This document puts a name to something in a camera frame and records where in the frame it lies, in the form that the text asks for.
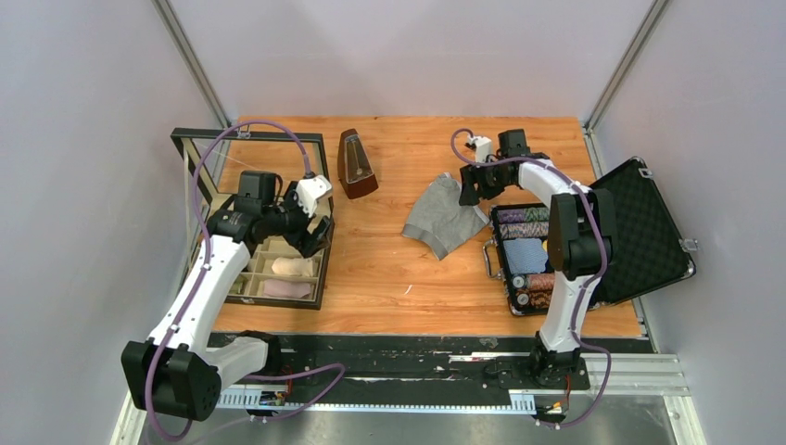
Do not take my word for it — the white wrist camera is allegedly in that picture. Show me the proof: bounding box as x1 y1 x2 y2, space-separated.
296 174 333 217
465 135 495 163

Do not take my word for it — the grey underwear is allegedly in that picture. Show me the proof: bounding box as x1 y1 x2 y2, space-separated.
401 172 489 261

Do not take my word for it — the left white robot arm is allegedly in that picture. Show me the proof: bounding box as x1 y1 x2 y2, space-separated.
120 172 333 421

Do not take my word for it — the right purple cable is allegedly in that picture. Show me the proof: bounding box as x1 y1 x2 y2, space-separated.
450 127 614 430

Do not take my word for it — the brown wooden metronome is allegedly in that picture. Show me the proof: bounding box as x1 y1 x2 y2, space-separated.
337 128 378 199

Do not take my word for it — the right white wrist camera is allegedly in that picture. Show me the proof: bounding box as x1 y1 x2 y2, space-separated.
465 135 495 163

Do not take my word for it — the black poker chip case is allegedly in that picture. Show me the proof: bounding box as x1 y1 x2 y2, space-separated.
490 158 696 316

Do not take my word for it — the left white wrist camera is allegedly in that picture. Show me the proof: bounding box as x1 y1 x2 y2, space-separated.
296 174 333 217

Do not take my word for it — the white slotted cable duct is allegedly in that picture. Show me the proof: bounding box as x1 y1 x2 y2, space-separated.
216 387 537 413

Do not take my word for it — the pink rolled cloth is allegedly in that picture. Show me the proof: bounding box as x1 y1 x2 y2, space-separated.
262 279 312 299

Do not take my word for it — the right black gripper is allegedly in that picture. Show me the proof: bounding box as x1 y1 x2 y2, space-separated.
459 157 511 207

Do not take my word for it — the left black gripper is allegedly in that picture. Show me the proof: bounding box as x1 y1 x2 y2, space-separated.
262 182 331 258

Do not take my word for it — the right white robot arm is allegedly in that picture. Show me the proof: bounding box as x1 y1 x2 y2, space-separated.
459 129 616 388

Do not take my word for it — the beige rolled cloth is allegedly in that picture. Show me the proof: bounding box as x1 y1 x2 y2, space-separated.
271 257 317 277

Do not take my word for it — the black glass-lid organizer box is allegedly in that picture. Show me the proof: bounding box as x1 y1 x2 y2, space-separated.
171 127 336 312

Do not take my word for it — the blue playing card deck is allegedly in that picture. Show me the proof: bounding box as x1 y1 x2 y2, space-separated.
502 238 548 274

